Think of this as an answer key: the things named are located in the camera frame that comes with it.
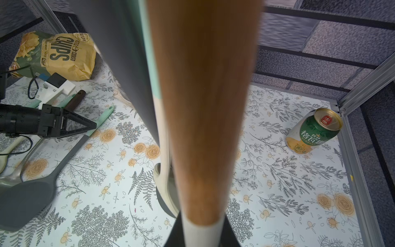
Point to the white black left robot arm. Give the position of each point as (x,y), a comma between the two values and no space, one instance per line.
(18,120)

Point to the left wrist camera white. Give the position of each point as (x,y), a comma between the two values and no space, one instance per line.
(52,88)

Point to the mint handle cream spoon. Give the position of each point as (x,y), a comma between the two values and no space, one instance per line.
(8,151)

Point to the grey utensil rack stand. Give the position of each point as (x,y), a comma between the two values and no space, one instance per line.
(114,31)

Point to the mint handle cream spatula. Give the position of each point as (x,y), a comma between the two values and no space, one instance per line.
(65,101)

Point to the mint handle cream slotted turner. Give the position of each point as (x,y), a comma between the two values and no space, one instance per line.
(163,173)

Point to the mint handle grey ladle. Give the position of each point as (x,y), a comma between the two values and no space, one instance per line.
(22,202)

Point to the yellow green chips bag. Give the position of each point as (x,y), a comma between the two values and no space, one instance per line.
(70,55)

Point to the green beer can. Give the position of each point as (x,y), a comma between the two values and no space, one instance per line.
(316,128)

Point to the dark brown handle utensil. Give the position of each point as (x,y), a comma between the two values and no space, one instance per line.
(15,177)

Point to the wooden handle white utensil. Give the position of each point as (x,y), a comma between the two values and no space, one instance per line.
(205,53)

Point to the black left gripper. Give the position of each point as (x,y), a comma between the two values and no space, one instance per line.
(53,122)

